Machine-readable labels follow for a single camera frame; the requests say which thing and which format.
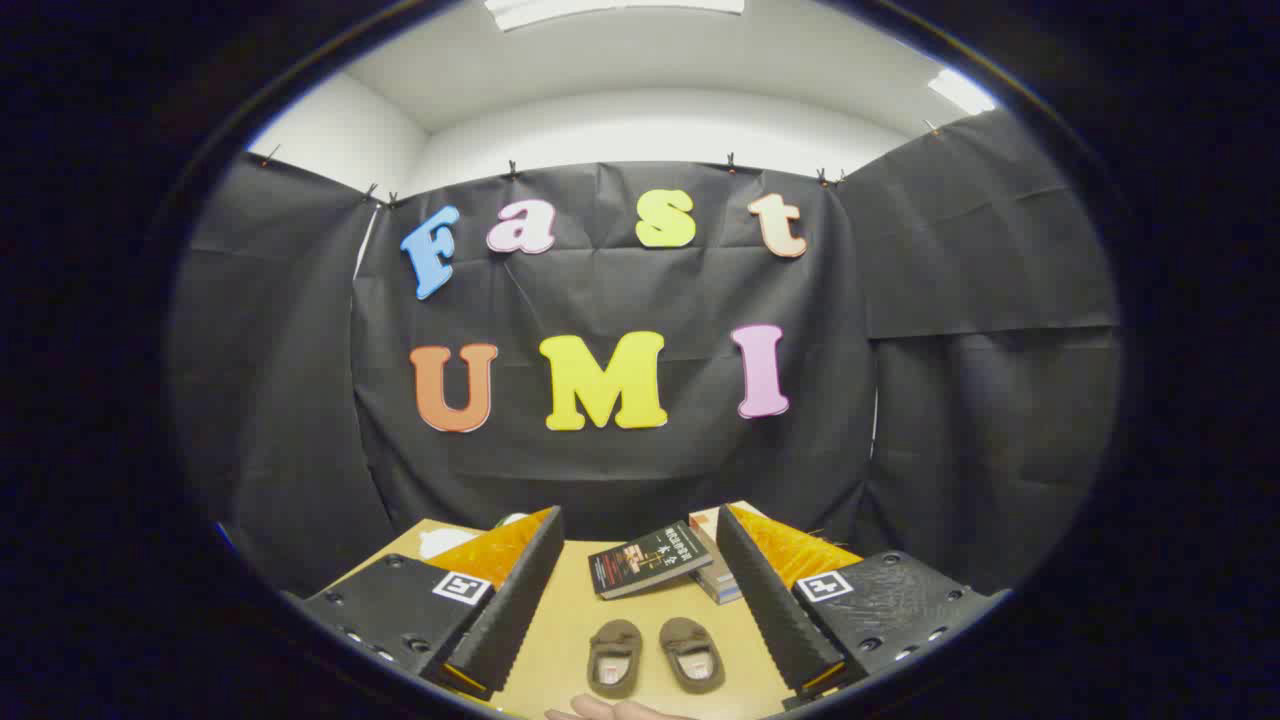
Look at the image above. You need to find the black cover book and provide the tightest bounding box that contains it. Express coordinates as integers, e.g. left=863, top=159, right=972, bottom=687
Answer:
left=588, top=520, right=715, bottom=601

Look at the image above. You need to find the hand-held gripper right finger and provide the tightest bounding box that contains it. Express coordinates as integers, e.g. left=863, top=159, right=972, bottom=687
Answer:
left=715, top=503, right=1011, bottom=701

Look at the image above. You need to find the white plush toy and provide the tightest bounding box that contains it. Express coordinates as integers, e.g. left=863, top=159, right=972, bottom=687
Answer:
left=418, top=528, right=483, bottom=561

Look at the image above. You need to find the ceiling light panel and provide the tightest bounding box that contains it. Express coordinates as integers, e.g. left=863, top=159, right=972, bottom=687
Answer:
left=485, top=0, right=746, bottom=31
left=927, top=68, right=999, bottom=116

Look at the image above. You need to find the brown fuzzy shoe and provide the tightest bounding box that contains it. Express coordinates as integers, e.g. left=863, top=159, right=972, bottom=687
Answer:
left=659, top=617, right=726, bottom=695
left=586, top=619, right=644, bottom=699

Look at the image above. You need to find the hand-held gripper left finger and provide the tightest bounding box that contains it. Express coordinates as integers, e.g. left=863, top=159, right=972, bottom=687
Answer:
left=298, top=505, right=565, bottom=701

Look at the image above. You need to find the blue cover book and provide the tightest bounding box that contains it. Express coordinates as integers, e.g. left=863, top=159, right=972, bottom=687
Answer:
left=703, top=562, right=746, bottom=607

